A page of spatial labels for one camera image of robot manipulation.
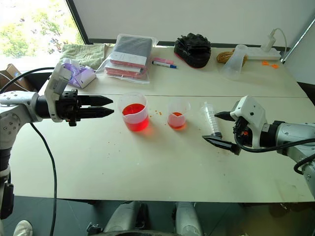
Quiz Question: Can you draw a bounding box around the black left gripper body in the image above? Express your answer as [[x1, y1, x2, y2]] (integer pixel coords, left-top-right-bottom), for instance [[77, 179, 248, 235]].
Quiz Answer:
[[55, 88, 82, 127]]

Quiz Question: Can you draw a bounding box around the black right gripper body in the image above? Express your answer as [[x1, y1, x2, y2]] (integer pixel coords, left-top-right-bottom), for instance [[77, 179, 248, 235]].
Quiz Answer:
[[232, 118, 253, 148]]

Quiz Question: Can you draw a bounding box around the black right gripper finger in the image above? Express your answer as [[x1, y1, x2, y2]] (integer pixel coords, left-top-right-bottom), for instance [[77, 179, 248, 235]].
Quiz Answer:
[[214, 111, 237, 122], [202, 135, 241, 156]]

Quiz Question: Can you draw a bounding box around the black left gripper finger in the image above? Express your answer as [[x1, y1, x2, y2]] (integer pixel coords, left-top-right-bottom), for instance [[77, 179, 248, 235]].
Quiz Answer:
[[79, 106, 115, 119], [78, 95, 114, 107]]

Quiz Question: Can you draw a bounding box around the clear plastic syringe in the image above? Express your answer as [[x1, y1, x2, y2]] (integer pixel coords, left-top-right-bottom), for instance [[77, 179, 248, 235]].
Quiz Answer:
[[200, 101, 224, 140]]

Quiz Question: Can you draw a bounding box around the large beaker red liquid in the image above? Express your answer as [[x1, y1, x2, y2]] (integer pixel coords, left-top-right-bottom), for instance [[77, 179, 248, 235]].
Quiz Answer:
[[117, 91, 150, 133]]

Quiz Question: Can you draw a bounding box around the small beaker red liquid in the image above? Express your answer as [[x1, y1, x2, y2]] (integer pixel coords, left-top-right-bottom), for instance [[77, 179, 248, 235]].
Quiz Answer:
[[167, 99, 191, 130]]

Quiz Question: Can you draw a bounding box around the purple white tissue pack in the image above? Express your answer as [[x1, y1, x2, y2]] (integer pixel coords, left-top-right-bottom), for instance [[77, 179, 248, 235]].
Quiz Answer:
[[60, 57, 97, 89]]

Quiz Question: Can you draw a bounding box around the pink white book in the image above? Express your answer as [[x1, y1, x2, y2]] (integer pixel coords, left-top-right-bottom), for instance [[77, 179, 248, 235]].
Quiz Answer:
[[104, 61, 146, 79]]

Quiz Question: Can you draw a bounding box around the green towel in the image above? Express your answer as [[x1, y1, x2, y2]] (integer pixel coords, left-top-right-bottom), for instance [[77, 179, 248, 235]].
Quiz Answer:
[[60, 43, 107, 71]]

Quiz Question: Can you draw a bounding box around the clear plastic zip bag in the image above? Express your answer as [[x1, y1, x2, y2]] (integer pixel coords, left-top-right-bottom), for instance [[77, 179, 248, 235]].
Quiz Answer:
[[95, 33, 158, 85]]

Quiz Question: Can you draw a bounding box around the clear plastic conical flask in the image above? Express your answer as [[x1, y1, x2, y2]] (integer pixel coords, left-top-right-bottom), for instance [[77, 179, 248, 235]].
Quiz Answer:
[[219, 44, 249, 81]]

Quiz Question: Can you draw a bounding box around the grey white book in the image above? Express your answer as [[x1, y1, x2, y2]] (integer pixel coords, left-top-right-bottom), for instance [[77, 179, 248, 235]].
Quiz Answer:
[[110, 36, 152, 67]]

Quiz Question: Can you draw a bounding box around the brown cardboard box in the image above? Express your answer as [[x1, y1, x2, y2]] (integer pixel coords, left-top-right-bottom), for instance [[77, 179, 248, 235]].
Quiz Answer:
[[0, 63, 38, 93]]

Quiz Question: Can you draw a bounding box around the white power strip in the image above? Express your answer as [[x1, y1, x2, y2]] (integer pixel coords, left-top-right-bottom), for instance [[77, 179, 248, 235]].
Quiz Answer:
[[243, 46, 282, 61]]

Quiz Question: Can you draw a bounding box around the black gloves pile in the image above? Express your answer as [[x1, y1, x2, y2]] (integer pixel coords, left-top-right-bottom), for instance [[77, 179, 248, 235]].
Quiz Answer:
[[173, 32, 212, 69]]

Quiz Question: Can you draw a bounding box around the blue capped marker pen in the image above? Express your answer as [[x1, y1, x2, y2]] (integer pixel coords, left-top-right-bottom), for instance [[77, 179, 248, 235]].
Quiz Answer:
[[151, 60, 178, 69]]

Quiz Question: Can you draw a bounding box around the silver robot leg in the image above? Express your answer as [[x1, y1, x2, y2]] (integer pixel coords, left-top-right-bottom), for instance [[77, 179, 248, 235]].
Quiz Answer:
[[173, 201, 204, 236], [102, 201, 149, 236]]

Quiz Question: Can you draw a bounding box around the grey metal pole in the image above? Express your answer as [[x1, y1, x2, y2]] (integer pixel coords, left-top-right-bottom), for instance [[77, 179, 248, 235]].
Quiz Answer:
[[280, 16, 315, 65]]

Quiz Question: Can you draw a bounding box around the black box on robot side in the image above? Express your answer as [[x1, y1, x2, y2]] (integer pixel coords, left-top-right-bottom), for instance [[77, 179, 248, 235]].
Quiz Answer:
[[0, 182, 15, 220]]

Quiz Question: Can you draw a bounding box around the white shoe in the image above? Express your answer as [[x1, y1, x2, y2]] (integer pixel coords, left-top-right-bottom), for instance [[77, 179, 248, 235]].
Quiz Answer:
[[12, 219, 33, 236]]

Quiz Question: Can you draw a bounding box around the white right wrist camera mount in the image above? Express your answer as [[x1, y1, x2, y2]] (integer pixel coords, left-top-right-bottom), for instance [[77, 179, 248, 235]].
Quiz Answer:
[[229, 95, 268, 149]]

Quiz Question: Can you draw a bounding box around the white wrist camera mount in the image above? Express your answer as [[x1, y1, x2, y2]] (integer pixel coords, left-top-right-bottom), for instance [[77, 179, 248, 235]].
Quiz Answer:
[[44, 62, 72, 123], [229, 95, 268, 149]]

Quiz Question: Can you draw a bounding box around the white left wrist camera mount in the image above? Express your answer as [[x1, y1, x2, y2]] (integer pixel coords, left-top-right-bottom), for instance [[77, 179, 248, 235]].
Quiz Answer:
[[44, 62, 72, 123]]

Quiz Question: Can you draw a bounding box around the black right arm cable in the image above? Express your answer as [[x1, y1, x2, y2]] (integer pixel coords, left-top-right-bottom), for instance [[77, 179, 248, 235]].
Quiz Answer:
[[233, 122, 315, 176]]

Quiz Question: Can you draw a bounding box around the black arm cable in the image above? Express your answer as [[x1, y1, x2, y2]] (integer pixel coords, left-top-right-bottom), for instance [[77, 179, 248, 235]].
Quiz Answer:
[[233, 122, 315, 176], [0, 67, 58, 236]]

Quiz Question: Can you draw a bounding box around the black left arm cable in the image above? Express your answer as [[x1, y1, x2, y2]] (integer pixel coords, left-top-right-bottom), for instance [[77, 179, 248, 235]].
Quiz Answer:
[[0, 67, 58, 236]]

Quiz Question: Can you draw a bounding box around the brown rope coil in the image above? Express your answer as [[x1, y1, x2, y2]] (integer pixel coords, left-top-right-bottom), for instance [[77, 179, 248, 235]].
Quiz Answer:
[[216, 48, 249, 65]]

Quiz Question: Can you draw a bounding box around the black window frame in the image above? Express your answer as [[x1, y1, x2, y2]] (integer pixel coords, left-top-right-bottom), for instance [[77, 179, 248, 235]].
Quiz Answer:
[[64, 0, 90, 45]]

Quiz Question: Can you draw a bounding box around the white charger plug with cable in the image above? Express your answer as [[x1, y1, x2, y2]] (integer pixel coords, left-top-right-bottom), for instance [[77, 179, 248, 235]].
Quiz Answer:
[[260, 28, 288, 53]]

